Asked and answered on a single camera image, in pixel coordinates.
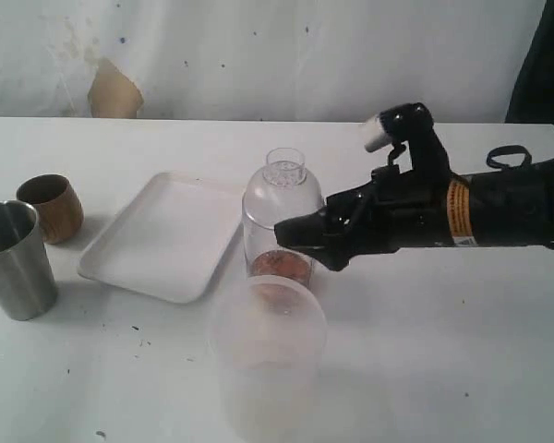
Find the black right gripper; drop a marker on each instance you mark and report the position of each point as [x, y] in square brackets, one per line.
[392, 211]

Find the white rectangular tray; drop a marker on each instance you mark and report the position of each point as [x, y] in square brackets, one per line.
[168, 241]

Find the brown wooden cup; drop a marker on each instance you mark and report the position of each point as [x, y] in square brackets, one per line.
[59, 208]

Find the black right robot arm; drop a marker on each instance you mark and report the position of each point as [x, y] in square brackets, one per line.
[509, 208]

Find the white plastic backdrop sheet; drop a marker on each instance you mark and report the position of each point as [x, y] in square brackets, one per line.
[262, 60]

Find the clear shaker lid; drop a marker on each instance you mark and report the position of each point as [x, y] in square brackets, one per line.
[281, 189]

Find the translucent plastic container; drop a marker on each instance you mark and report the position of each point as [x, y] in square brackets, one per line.
[267, 336]

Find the clear plastic shaker cup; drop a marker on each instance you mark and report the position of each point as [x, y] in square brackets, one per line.
[265, 257]

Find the dark object at right edge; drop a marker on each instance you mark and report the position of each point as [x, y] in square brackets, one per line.
[532, 100]

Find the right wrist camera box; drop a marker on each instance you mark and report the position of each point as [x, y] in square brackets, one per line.
[410, 123]

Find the stainless steel cup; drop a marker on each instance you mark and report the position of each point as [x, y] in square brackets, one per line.
[27, 286]

